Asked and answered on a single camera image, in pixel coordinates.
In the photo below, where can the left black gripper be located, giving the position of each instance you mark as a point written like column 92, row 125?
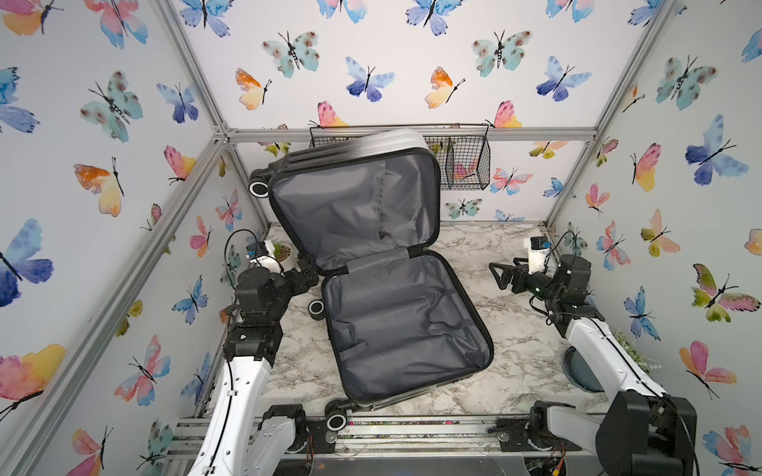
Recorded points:
column 309, row 276

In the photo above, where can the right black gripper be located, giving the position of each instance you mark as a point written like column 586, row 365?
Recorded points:
column 521, row 274

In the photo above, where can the black white space suitcase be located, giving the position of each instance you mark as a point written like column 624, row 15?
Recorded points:
column 365, row 213

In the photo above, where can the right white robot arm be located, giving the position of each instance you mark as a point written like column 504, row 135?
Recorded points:
column 645, row 431

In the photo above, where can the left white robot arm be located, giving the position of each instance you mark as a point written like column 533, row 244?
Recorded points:
column 239, row 441

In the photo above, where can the white pot succulent plant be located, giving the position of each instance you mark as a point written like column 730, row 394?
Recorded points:
column 284, row 254

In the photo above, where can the round dark blue plate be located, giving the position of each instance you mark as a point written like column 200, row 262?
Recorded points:
column 578, row 372

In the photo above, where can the green bushy potted plant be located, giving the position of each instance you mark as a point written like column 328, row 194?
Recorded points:
column 646, row 364

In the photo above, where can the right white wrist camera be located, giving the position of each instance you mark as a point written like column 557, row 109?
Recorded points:
column 538, row 254

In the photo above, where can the black wire wall basket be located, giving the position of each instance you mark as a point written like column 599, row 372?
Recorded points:
column 461, row 149

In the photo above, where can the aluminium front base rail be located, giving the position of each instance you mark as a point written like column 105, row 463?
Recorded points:
column 423, row 436

